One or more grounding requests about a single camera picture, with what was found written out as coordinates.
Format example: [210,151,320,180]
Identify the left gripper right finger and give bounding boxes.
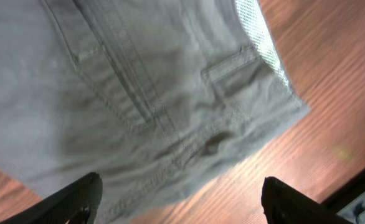
[261,176,348,224]

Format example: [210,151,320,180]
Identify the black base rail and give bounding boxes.
[321,169,365,224]

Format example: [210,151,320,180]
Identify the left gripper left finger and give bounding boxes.
[0,172,103,224]

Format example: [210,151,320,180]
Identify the grey shorts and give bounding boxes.
[0,0,308,223]

